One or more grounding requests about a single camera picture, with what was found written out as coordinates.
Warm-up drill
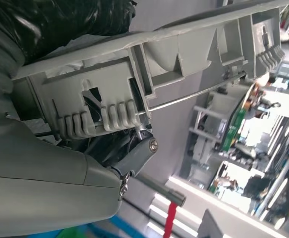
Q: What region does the blue metal shelf rack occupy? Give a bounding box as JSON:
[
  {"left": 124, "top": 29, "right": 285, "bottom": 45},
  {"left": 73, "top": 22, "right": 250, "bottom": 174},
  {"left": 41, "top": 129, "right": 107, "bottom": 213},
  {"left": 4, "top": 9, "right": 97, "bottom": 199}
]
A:
[{"left": 27, "top": 215, "right": 145, "bottom": 238}]

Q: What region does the chrome stanchion with chrome base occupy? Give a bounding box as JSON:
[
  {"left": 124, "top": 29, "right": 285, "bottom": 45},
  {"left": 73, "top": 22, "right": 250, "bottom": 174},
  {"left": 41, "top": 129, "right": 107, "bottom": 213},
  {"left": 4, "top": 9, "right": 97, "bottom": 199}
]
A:
[{"left": 135, "top": 172, "right": 187, "bottom": 208}]

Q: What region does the short red barrier belt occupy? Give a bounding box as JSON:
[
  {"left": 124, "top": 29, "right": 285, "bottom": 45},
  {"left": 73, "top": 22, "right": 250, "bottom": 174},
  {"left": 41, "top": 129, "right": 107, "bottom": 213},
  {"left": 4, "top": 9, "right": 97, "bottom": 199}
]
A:
[{"left": 163, "top": 202, "right": 178, "bottom": 238}]

